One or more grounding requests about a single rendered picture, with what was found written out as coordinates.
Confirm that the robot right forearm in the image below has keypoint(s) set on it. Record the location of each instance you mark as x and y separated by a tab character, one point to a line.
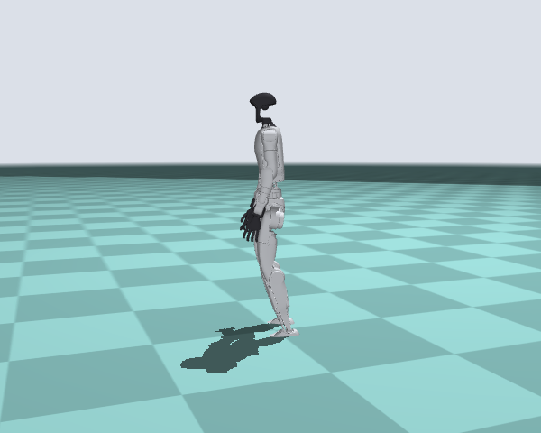
256	193

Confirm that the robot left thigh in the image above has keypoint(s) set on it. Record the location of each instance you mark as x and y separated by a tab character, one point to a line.
267	241

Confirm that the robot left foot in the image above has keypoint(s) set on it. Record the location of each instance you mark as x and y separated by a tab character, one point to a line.
281	333

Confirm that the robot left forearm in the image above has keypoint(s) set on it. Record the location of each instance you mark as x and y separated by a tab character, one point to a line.
265	190

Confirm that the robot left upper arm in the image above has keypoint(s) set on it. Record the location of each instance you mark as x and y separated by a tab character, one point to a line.
269	139

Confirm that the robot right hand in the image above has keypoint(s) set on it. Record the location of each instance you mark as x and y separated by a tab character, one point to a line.
248	213

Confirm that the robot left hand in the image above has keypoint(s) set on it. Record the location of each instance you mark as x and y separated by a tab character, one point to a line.
253	224

